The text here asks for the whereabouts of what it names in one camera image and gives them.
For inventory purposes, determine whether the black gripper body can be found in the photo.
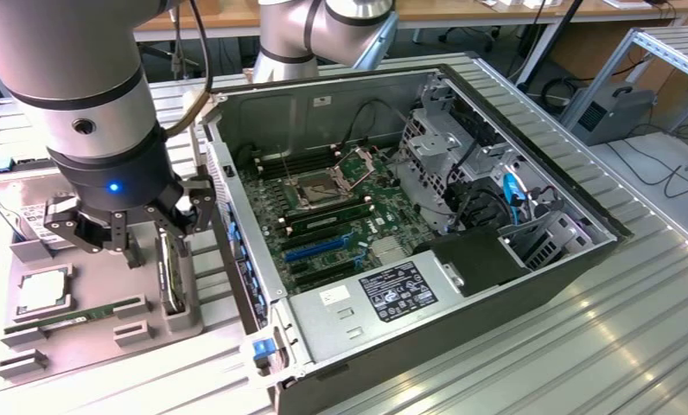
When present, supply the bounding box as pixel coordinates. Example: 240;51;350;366
47;128;184;216

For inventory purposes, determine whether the green graphics card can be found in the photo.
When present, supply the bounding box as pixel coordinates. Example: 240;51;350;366
156;231;188;316

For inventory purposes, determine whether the silver hard disk drive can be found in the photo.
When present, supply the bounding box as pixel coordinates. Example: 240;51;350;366
0;172;83;251

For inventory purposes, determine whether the silver CPU chip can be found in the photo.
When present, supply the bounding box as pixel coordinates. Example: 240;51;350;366
15;271;72;315

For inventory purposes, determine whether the grey parts rack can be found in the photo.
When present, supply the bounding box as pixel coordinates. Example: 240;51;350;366
0;215;207;393

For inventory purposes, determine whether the CPU socket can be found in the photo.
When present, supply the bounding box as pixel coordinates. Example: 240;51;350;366
292;171;346;208

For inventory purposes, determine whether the long black expansion slot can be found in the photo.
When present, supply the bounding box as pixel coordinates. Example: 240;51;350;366
292;271;360;295
278;229;354;254
290;261;360;285

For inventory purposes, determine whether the green RAM stick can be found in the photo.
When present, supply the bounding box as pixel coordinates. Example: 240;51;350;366
3;302;140;336
284;206;375;233

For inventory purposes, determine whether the blue expansion slot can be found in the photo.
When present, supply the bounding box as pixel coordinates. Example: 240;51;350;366
283;241;351;265

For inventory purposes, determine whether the silver socket cover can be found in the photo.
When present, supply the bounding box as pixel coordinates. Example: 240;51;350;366
327;145;378;191

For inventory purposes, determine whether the green motherboard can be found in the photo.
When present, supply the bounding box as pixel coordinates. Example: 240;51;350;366
236;144;445;299

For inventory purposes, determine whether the silver finned heatsink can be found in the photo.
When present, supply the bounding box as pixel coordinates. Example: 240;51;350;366
370;239;406;265

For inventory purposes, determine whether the silver power supply unit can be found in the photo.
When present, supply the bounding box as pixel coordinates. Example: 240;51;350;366
284;250;467;365

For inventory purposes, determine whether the silver disk bay cage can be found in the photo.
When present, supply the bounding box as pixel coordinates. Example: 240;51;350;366
398;107;515;226

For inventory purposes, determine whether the black plastic cover box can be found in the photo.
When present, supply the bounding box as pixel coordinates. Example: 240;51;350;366
415;227;533;297

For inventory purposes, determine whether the open PC case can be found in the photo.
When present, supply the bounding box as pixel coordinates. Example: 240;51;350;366
182;63;634;415

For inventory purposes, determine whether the perforated silver disk bay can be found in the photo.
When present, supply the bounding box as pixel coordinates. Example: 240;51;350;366
502;211;615;271

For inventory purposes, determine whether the black office chair base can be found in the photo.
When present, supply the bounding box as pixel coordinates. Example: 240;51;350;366
411;24;502;44

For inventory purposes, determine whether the black slanted pole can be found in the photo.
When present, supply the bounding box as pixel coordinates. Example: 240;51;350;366
514;0;586;87

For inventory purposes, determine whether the thin hanging cable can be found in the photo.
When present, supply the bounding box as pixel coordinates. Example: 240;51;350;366
170;7;184;73

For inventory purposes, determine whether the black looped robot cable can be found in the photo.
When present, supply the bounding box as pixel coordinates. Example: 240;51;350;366
162;0;216;133

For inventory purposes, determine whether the wooden desk white frame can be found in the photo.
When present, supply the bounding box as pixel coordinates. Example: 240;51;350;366
132;6;264;44
398;0;688;34

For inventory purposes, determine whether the black wire bundle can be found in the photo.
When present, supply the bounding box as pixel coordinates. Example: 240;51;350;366
445;176;506;234

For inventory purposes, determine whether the blue flat wire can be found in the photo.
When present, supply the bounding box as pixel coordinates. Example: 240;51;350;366
499;171;523;228

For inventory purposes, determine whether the grey box with handle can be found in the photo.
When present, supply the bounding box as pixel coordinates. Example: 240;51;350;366
567;84;658;147

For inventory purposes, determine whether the aluminium profile frame table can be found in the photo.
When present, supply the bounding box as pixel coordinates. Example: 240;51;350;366
555;23;688;135

